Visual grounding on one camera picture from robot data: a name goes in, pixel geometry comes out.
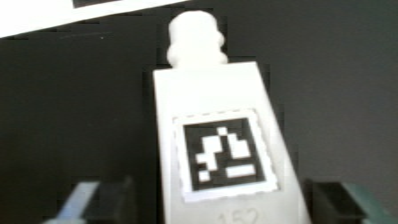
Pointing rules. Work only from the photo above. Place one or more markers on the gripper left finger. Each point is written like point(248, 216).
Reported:
point(99, 204)

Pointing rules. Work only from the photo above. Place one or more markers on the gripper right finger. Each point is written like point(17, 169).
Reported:
point(341, 204)

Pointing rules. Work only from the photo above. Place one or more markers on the white stool leg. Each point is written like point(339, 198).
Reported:
point(227, 178)

